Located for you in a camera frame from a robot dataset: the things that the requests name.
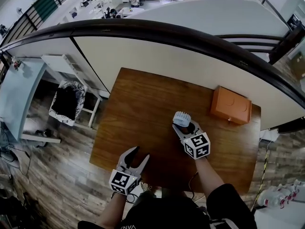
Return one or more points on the small white fan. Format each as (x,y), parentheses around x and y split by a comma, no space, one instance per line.
(181,118)

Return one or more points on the cardboard box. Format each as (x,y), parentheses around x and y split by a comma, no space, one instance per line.
(299,64)

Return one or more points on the patterned white basket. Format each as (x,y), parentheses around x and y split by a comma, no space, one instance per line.
(79,90)

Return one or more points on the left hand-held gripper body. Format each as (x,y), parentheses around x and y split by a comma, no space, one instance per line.
(122,180)

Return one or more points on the green banner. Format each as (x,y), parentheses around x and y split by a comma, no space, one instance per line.
(44,6)

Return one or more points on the white shelf rack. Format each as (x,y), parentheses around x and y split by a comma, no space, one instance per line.
(57,63)

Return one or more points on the white desk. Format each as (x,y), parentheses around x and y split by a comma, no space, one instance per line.
(21,92)

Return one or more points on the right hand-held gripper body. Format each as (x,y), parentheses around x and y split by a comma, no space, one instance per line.
(197,146)

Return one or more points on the pack of water bottles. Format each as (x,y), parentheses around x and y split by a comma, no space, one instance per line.
(274,195)

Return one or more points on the black curved handrail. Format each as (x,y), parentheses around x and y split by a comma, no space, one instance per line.
(166,26)

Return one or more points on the orange box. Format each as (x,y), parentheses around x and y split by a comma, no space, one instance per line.
(230,107)

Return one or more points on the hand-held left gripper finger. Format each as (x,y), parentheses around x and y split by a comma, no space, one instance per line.
(142,164)
(125,159)

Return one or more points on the white railing panel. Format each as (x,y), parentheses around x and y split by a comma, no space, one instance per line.
(166,56)

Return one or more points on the person's right forearm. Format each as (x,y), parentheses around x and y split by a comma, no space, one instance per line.
(207,175)

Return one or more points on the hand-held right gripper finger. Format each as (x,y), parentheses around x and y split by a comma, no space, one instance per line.
(199,129)
(179,132)

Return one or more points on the yellow black striped tape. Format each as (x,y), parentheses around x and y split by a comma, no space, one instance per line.
(265,168)

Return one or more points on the black bag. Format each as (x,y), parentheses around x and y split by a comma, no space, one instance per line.
(14,211)

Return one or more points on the black metal railing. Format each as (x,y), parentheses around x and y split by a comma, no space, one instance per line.
(250,43)

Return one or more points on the person's black shirt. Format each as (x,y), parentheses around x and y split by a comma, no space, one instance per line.
(171,213)

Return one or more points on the black clothes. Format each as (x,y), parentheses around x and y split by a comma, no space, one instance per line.
(65,104)

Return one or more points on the person's left forearm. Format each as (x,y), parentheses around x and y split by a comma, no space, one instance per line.
(112,209)

